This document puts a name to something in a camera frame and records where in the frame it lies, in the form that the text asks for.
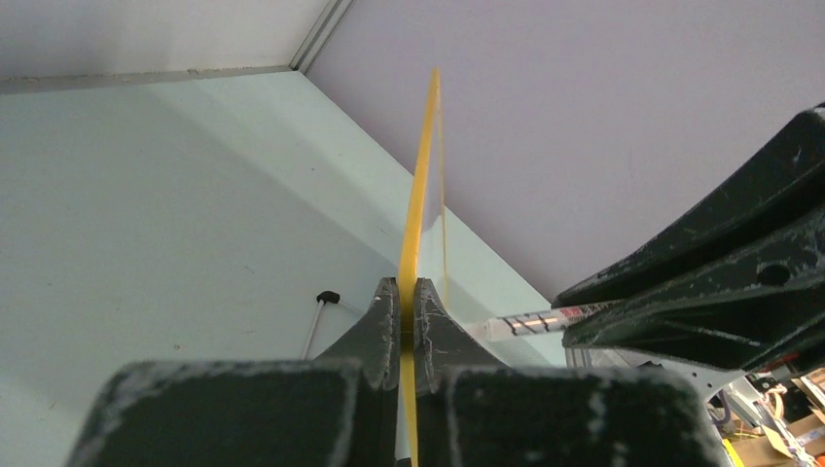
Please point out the yellow framed whiteboard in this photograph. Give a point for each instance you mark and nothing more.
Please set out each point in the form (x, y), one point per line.
(424, 246)

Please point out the whiteboard wire stand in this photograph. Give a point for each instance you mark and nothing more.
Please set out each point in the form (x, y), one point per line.
(323, 299)

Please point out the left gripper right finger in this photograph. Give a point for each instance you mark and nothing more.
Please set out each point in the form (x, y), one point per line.
(474, 410)

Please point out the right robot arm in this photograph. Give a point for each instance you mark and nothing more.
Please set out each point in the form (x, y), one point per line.
(696, 380)

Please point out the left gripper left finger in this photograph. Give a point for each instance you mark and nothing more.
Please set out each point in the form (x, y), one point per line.
(337, 409)

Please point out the black whiteboard marker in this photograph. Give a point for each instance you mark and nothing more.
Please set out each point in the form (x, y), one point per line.
(524, 325)

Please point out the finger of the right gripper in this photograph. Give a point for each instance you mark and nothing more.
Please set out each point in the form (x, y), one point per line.
(735, 283)

